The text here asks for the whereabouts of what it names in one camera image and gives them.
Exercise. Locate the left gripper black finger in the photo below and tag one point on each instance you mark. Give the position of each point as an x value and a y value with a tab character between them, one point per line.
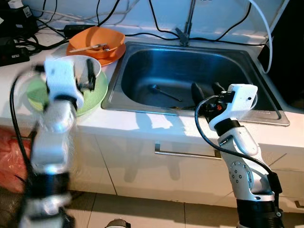
90	73

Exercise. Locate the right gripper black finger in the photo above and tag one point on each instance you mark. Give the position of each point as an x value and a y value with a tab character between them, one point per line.
218	88
197	93

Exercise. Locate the green plate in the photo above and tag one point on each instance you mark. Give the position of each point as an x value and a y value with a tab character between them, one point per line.
97	97

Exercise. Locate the white bowl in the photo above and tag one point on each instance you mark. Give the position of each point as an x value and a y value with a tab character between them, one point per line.
78	61

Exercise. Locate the metal spoon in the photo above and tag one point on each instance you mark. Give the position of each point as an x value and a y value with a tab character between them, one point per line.
166	93

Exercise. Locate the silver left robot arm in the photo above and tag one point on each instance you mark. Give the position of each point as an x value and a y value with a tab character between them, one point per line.
52	142

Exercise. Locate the white kitchen cabinet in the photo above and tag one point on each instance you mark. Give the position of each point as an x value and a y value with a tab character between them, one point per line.
142	175

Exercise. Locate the wooden chopstick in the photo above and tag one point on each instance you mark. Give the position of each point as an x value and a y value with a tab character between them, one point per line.
88	48

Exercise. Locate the orange plate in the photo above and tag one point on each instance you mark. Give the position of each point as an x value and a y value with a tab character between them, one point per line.
111	58

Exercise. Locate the metal fork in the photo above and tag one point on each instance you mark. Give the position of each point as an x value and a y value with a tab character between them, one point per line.
110	47

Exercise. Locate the orange bowl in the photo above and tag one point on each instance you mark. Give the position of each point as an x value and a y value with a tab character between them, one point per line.
102	35

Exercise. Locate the flat black power brick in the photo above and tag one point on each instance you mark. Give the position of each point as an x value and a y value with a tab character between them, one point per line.
76	28

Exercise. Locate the stainless steel sink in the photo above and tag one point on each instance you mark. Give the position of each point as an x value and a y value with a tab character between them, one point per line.
156	66

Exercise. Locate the black appliance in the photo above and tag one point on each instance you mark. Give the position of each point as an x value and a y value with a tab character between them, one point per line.
285	47

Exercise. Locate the black power strip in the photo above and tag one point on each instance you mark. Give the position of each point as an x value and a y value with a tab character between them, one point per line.
14	54

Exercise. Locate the black power adapter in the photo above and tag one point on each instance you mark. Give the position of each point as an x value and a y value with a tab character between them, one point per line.
19	21

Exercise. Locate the red plastic bag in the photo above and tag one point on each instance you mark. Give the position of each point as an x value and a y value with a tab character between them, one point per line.
12	161

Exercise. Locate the robot left leg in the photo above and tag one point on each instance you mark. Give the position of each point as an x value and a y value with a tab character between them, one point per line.
118	223

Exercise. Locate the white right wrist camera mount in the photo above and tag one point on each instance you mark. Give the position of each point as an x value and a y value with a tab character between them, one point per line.
240	97

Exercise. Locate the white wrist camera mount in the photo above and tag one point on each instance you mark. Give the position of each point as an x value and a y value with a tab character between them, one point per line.
240	97
61	78

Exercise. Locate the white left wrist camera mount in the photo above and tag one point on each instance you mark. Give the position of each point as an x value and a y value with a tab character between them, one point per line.
61	78

